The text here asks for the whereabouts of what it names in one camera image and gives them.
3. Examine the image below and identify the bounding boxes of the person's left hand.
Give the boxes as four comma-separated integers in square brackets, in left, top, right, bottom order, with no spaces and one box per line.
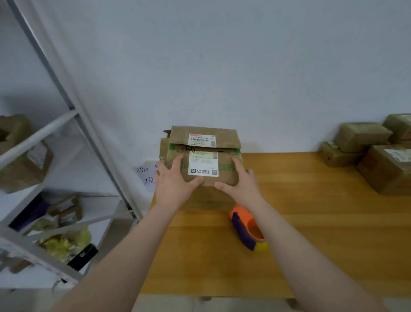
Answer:
[154,154,206,213]

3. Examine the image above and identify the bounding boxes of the person's right hand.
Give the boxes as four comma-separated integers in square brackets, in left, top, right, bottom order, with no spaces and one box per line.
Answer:
[213,157,265,211]

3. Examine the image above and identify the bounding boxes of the stack of cardboard boxes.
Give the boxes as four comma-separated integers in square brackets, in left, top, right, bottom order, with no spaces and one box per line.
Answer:
[158,129,173,163]

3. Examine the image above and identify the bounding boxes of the blue orange tape dispenser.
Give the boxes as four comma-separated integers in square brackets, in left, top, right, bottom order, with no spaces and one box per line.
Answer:
[229,204,270,253]

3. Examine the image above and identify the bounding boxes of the large green-printed cardboard box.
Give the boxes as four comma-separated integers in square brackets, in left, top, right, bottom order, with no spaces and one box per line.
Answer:
[165,125,244,210]

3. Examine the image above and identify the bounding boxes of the box barcode label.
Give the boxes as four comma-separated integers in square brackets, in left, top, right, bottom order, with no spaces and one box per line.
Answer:
[319,140,368,168]

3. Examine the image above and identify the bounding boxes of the small open-flap cardboard box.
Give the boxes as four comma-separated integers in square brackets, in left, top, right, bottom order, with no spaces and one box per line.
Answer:
[334,122,394,154]

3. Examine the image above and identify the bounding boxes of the cube red-printed cardboard box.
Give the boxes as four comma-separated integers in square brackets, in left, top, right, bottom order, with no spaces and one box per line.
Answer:
[357,144,411,196]

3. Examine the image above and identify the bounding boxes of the squat red-printed cardboard box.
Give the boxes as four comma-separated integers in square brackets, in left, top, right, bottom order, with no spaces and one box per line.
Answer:
[383,114,411,146]

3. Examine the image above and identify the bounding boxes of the person's left forearm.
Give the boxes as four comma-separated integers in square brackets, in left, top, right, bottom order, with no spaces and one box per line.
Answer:
[51,202,184,312]

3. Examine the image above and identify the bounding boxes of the brown cardboard scrap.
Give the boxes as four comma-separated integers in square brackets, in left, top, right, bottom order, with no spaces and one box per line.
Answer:
[5,257,33,275]

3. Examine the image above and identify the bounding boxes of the wooden table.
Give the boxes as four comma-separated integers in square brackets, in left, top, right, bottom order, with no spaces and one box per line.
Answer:
[140,152,411,300]

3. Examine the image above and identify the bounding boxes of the small open carton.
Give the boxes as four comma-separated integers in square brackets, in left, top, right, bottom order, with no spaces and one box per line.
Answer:
[48,194,83,223]

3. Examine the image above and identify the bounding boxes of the black mobile phone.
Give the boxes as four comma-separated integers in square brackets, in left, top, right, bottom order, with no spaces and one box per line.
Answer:
[67,243,100,272]

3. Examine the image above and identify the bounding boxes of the yellow plastic bag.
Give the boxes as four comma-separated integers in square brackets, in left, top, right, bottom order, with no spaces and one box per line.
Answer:
[35,225,92,264]

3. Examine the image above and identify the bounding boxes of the grey metal shelf rack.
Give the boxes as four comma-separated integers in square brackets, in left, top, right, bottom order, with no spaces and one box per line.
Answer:
[0,0,143,285]

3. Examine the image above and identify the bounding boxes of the dark blue bag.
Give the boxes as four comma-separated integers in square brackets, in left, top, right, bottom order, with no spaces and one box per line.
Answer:
[9,196,51,232]

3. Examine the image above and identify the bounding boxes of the large worn shelf carton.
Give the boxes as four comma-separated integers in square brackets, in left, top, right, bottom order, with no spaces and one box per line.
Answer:
[0,114,55,194]

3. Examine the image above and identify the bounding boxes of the white paper wall sign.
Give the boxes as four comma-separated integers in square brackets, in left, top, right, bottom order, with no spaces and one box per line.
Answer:
[135,161,159,195]

